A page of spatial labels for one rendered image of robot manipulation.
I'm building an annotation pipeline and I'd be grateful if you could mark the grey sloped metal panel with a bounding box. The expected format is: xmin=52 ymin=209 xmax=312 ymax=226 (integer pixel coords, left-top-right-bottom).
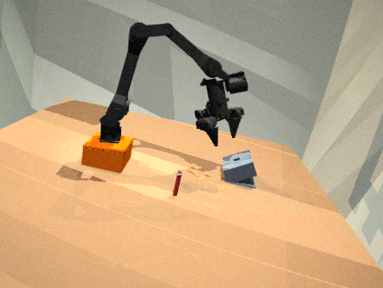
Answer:
xmin=223 ymin=149 xmax=257 ymax=188

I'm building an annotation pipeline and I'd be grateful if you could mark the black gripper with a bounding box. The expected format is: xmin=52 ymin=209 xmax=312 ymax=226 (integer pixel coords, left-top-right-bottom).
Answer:
xmin=196 ymin=95 xmax=244 ymax=147

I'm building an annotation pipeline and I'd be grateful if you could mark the dark red peg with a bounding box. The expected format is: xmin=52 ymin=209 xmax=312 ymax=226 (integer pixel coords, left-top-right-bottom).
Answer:
xmin=173 ymin=170 xmax=183 ymax=197

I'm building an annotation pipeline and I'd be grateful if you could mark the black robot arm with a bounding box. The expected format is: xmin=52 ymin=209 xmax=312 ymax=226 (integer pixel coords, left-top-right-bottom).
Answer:
xmin=99 ymin=22 xmax=248 ymax=143

